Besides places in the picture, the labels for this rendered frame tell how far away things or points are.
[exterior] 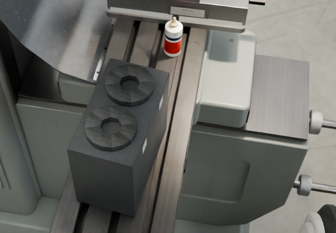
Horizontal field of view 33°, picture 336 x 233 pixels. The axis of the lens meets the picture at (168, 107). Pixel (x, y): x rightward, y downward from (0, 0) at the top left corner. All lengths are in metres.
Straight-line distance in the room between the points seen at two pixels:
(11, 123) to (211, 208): 0.68
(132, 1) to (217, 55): 0.27
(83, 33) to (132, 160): 0.60
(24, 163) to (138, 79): 0.81
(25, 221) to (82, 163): 1.00
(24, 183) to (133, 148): 0.93
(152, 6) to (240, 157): 0.48
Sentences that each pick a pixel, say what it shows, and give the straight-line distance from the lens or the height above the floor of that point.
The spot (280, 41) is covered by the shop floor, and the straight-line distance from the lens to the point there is 2.77.
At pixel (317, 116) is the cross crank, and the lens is 1.63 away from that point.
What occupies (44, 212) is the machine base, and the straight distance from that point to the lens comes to 1.97.
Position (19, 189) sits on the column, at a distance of 1.86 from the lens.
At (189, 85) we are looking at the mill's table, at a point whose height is 0.95.
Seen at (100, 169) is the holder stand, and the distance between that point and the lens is 0.98.
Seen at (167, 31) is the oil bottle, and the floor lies 1.03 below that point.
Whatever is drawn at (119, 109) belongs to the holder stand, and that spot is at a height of 1.15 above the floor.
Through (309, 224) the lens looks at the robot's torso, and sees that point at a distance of 1.04.
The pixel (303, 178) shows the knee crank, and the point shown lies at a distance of 1.66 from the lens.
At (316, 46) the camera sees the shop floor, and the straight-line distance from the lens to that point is 2.79.
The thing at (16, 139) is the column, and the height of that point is 0.59.
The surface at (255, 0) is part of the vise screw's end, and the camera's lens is 1.43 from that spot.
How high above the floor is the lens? 1.93
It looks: 53 degrees down
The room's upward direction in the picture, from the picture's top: 3 degrees clockwise
